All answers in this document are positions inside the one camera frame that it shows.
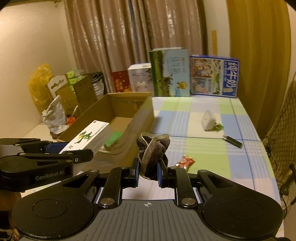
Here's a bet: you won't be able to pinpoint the beige shiny curtain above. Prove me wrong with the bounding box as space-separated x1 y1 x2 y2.
63 0 207 77

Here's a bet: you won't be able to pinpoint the white humidifier box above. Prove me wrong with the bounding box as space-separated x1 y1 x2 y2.
127 63 155 93

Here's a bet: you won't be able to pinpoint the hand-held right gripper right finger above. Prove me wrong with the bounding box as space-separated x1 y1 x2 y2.
157 162 234 208

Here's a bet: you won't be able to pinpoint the red gift box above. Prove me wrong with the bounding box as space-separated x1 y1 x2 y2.
110 71 132 93

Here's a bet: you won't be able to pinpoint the chair with quilted cover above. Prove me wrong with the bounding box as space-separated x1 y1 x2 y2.
264 76 296 209

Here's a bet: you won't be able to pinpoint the black usb stick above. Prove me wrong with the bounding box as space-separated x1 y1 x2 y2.
222 135 243 149

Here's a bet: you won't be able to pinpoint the blue milk carton box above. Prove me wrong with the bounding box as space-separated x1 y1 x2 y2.
190 55 240 99

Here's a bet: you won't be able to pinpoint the green tissue multipack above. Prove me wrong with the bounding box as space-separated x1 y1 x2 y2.
65 69 85 86

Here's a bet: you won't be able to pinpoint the wooden wardrobe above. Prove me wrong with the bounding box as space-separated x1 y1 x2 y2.
227 0 292 139

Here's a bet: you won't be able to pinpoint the red snack packet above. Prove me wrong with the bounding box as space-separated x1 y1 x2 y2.
174 155 196 171

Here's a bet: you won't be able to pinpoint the yellow plastic bag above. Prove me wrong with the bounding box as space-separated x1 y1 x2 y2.
28 64 55 114

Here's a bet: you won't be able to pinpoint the tall brown cardboard carton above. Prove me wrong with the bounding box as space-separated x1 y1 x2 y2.
73 74 97 110

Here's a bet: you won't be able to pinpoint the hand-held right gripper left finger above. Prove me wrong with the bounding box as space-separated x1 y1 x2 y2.
61 158 141 208

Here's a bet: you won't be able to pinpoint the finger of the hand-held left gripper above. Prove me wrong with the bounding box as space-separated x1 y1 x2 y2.
21 149 94 166
0 138 67 154

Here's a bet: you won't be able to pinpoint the green milk carton box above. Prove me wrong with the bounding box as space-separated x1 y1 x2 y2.
149 47 192 98

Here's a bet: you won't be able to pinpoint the brown cardboard box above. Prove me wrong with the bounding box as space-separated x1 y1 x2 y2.
57 92 155 179

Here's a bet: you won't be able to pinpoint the silver plastic bag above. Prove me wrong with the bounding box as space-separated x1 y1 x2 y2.
42 95 68 133

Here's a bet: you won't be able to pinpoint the striped shopping bag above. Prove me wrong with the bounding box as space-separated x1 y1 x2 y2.
90 72 104 100

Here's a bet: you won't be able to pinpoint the white power adapter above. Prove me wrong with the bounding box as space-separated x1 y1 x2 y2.
202 110 217 131

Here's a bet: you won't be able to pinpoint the brown boxes with green packs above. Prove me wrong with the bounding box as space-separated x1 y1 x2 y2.
47 74 78 109

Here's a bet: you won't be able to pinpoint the white medicine box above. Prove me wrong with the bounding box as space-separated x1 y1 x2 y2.
59 120 111 154

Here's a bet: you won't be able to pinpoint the dark brown cloth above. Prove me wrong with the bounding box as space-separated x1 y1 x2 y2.
136 132 171 180

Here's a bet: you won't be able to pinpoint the green small box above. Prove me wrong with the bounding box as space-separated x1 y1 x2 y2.
104 131 123 148

